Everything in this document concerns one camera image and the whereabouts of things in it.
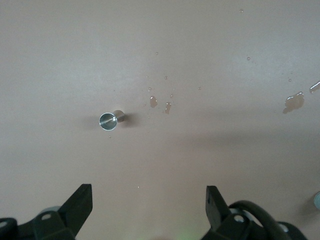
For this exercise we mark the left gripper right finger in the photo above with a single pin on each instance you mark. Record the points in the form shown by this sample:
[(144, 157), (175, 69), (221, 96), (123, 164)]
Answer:
[(217, 215)]

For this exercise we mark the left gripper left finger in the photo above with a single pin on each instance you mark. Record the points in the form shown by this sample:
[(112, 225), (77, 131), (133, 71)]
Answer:
[(75, 212)]

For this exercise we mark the steel double cone jigger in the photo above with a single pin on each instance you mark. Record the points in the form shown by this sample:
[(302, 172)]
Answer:
[(108, 121)]

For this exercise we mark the green bottle with clear base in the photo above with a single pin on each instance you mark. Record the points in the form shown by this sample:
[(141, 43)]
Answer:
[(317, 200)]

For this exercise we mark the small brown liquid puddle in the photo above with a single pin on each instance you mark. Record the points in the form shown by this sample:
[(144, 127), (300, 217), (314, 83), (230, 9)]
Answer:
[(153, 101), (168, 107)]

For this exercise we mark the large brown liquid puddle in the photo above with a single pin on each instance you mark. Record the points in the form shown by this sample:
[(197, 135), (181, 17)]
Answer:
[(295, 101)]

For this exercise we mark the elongated brown liquid puddle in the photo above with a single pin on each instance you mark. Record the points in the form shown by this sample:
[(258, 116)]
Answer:
[(315, 86)]

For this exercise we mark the brown table mat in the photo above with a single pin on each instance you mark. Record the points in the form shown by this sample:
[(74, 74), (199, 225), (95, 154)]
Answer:
[(175, 37)]

